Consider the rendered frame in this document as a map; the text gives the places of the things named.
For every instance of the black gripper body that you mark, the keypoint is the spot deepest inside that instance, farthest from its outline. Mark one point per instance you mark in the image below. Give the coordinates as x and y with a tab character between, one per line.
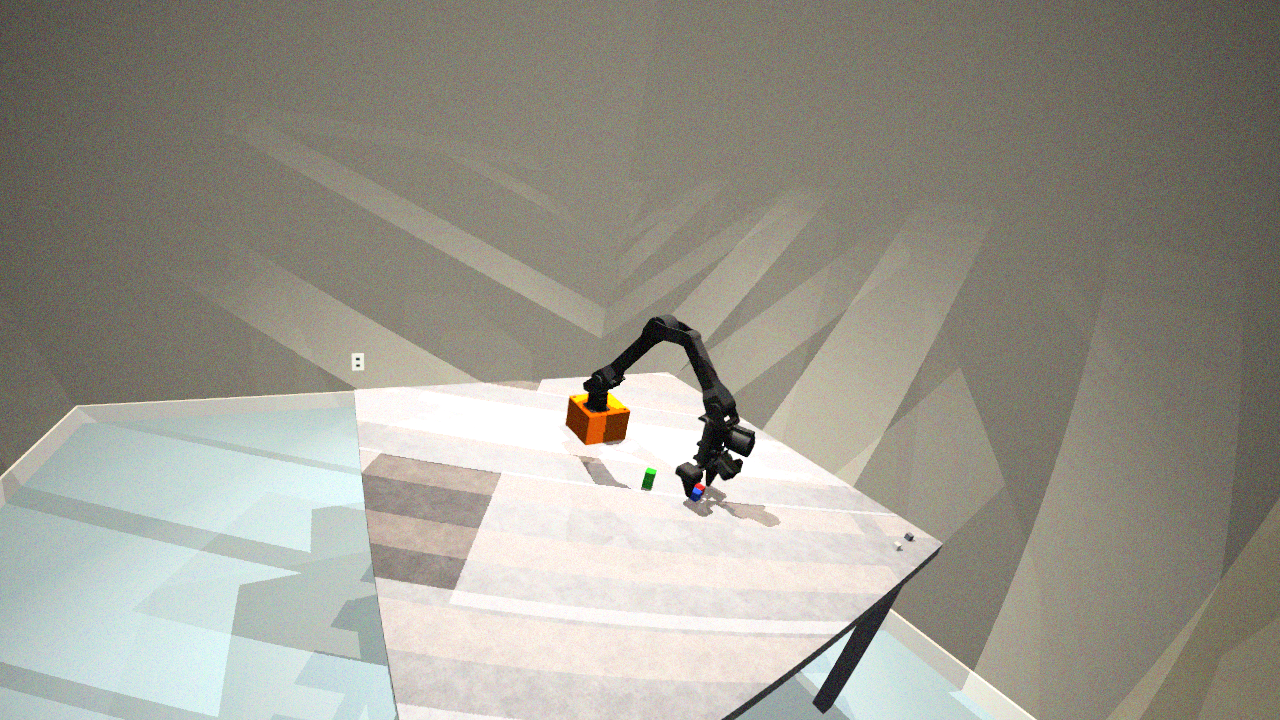
693	474

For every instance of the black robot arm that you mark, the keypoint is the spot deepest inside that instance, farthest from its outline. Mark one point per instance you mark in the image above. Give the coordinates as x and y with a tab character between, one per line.
717	400

